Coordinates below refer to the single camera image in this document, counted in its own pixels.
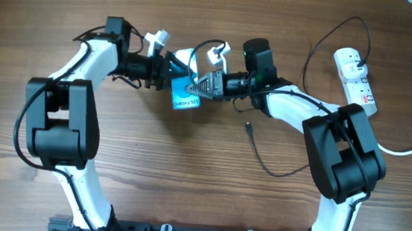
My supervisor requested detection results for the white power strip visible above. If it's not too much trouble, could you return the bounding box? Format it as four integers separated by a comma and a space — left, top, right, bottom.
333, 47, 378, 116

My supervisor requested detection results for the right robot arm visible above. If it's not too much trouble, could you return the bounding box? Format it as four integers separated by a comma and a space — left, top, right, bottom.
185, 38, 386, 231

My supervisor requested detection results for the white USB wall charger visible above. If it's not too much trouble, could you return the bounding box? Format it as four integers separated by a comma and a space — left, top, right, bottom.
338, 62, 368, 81

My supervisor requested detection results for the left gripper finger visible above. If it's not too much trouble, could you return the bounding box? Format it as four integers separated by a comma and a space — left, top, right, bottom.
163, 51, 189, 77
162, 76, 190, 91

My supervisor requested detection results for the turquoise screen smartphone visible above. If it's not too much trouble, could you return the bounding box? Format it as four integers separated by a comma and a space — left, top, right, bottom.
171, 48, 200, 110

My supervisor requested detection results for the black USB charging cable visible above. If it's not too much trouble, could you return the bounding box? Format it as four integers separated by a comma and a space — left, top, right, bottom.
241, 7, 374, 185

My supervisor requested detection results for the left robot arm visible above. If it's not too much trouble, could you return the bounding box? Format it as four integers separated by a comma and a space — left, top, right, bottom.
13, 16, 193, 231

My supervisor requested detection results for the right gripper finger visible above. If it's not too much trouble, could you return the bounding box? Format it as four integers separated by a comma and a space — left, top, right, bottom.
189, 72, 213, 89
185, 85, 215, 100

